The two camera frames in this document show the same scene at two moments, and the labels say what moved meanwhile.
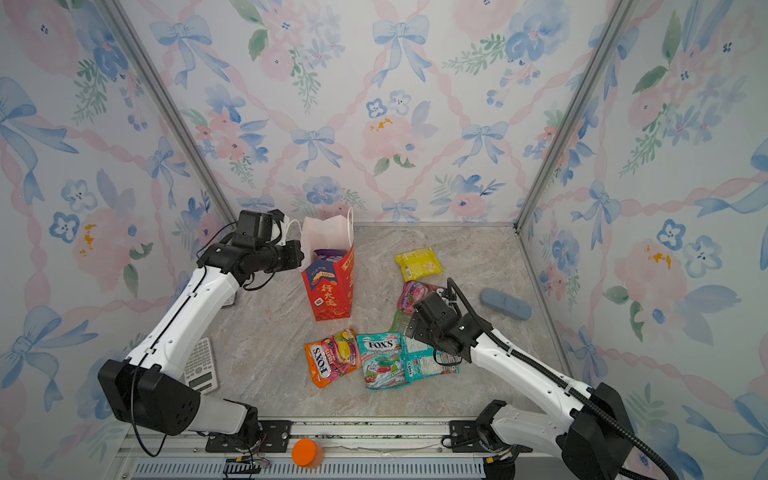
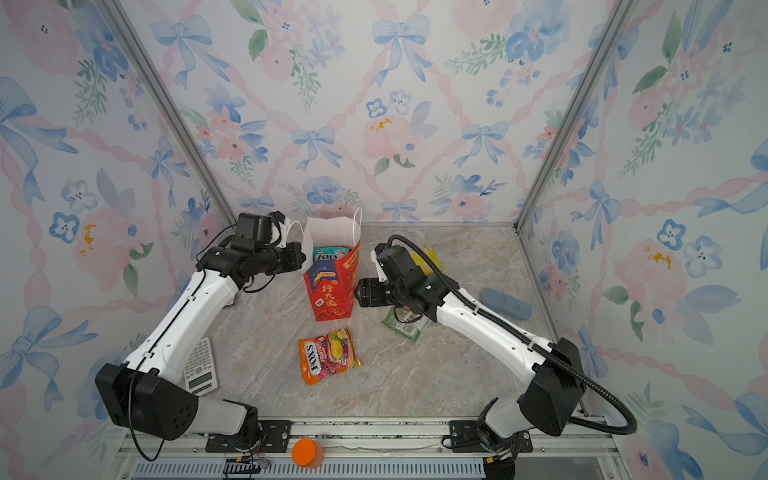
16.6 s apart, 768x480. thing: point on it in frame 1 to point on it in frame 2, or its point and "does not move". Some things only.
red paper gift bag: [327, 264] does not move
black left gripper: [297, 256] does not move
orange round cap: [307, 453] does not move
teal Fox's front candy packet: [383, 358] to [325, 257]
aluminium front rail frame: [179, 450] does not move
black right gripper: [420, 332] to [368, 291]
